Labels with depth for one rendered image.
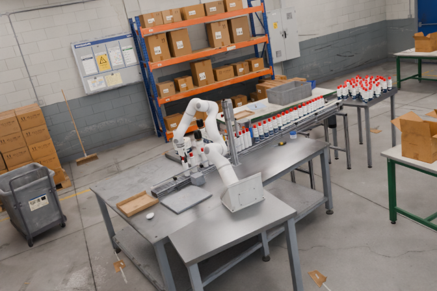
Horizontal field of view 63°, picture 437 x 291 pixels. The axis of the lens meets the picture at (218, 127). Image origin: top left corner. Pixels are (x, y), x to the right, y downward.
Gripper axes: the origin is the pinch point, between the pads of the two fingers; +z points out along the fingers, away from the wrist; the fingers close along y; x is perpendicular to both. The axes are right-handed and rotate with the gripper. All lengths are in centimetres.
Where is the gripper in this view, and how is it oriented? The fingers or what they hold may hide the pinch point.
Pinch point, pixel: (184, 160)
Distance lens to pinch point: 346.2
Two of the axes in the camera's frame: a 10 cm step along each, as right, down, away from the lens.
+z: 1.8, 9.3, 3.1
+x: -7.8, 3.3, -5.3
